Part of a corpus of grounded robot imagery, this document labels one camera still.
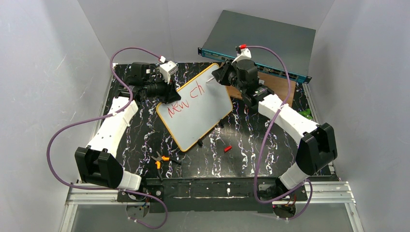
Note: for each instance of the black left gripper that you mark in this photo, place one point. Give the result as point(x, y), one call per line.
point(172, 93)

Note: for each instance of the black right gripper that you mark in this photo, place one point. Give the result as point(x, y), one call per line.
point(220, 74)

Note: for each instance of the yellow-framed whiteboard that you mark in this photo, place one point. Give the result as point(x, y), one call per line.
point(202, 106)

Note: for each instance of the red marker cap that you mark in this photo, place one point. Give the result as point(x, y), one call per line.
point(227, 149)

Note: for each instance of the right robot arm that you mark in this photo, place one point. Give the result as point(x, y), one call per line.
point(316, 143)

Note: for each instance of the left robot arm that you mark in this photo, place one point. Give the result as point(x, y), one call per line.
point(97, 162)

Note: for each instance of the wooden board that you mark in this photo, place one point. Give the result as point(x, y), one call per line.
point(277, 84)

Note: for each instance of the green and white tool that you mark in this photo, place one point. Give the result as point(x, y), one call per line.
point(307, 114)

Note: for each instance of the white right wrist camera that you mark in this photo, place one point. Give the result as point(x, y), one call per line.
point(243, 54)

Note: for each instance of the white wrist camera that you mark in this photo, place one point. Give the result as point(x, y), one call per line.
point(167, 70)
point(243, 54)

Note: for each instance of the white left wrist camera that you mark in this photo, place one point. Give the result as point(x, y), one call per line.
point(167, 70)

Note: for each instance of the grey network switch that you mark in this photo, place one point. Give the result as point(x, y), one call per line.
point(292, 43)

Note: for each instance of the orange-handled pliers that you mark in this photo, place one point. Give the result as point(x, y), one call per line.
point(159, 159)

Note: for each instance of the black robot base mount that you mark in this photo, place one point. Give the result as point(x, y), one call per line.
point(206, 194)

